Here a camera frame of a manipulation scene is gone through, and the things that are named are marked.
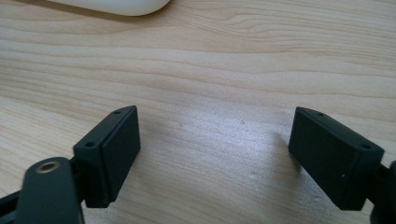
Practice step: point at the white rounded object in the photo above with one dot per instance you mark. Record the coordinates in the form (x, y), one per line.
(121, 6)

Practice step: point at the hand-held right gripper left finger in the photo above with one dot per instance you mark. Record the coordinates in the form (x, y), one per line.
(107, 158)

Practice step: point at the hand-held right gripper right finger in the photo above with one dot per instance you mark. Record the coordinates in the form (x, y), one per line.
(330, 161)

